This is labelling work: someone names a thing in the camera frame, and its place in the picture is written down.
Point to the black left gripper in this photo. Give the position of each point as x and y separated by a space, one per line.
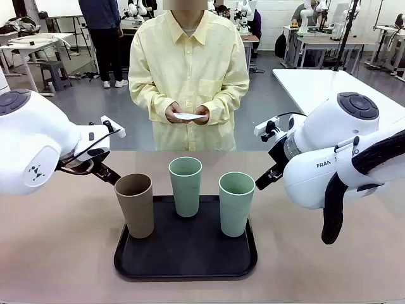
91 160

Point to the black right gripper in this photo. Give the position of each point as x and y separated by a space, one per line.
280 152

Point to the brown plastic cup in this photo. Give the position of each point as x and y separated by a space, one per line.
134 209

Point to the green plastic cup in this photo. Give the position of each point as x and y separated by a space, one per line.
234 212

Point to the white scalloped paper coaster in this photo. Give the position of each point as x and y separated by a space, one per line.
189 116

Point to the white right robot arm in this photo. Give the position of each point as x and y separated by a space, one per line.
316 180

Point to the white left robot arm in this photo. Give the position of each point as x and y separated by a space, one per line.
31 133

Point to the person's left forearm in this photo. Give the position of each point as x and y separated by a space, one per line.
226 101

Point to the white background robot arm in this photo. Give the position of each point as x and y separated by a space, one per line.
304 19

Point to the person's right forearm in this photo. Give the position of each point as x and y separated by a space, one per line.
148 99

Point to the person's right hand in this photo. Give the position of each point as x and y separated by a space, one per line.
171 114

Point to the person's left hand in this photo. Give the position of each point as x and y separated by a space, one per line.
207 111

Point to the green cup with wavy seam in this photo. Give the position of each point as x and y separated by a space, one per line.
186 196

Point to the white glossy table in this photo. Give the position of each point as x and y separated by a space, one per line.
310 85

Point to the small green bottle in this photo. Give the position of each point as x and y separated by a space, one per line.
51 87

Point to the black plastic tray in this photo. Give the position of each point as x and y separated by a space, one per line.
190 253

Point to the grey plastic stool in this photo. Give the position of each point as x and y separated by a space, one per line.
55 74

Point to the black backpack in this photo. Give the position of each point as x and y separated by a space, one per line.
280 44

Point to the standing person in dark clothes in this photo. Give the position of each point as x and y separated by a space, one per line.
106 38

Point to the person in yellow shirt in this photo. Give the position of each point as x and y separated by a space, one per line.
190 63

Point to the small wood-top desk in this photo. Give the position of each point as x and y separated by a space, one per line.
250 39

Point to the wood-top background desk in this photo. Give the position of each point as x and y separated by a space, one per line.
332 42

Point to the white desk with tubing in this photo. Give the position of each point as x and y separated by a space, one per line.
28 44

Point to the seated person in purple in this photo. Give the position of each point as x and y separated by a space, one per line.
257 22

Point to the black tripod pole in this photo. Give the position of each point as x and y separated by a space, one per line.
345 35

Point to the seated person in grey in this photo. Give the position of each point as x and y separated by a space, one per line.
299 14

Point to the pile of bags and clothes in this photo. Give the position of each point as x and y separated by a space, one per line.
19 25

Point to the whiteboard on stand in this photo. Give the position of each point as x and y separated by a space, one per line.
57 8

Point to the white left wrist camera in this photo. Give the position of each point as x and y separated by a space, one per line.
113 127

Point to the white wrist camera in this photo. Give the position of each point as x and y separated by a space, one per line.
263 126
113 127

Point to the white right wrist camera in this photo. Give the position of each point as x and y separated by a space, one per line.
263 126

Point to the white-frame background workstation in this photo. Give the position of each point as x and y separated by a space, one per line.
387 31

